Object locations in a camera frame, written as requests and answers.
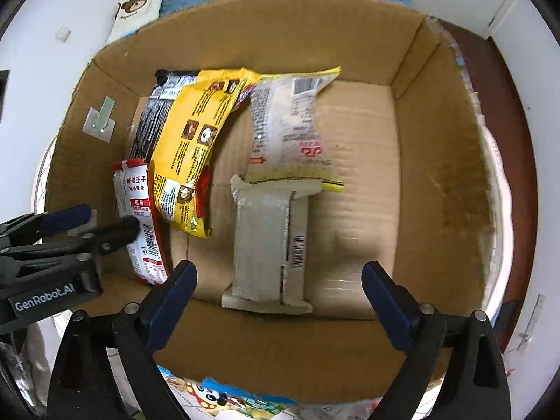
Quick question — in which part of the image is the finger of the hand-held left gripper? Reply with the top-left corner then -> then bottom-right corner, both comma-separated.
0,215 -> 141,272
0,204 -> 92,248

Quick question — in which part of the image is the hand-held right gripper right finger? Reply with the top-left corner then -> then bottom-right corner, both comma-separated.
361,261 -> 512,420

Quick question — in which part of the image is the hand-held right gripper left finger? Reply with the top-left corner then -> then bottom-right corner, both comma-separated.
46,260 -> 198,420

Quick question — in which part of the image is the red white snack packet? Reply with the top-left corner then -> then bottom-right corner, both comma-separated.
112,157 -> 171,287

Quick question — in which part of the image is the brown cardboard box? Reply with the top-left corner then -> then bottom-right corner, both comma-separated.
44,0 -> 504,420

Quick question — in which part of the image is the grey snack packet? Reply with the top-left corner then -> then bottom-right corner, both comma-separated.
221,174 -> 322,316

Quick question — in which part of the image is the yellow snack packet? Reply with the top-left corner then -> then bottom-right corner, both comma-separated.
150,68 -> 261,239

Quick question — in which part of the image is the black snack packet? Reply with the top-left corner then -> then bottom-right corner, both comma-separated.
131,69 -> 202,162

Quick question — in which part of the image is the floral print table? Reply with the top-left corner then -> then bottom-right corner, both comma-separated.
26,131 -> 515,420

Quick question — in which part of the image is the clear white snack packet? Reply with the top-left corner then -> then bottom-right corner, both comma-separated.
244,66 -> 345,192

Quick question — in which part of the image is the bear print pillow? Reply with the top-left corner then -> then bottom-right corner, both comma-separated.
106,0 -> 162,44

